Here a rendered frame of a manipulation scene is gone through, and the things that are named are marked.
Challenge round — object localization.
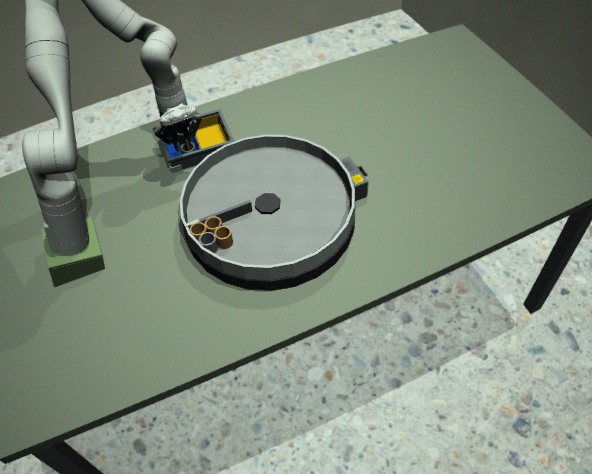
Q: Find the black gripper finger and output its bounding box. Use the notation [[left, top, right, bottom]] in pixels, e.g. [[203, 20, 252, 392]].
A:
[[153, 124, 181, 153], [181, 113, 202, 150]]

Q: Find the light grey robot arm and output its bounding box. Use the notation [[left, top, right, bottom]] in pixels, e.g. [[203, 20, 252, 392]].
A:
[[22, 0, 197, 256]]

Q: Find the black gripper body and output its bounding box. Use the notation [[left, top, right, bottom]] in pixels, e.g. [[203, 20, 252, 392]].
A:
[[159, 111, 192, 133]]

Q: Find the grey round turntable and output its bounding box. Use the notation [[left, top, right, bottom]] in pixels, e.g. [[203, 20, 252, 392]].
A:
[[180, 135, 368, 291]]

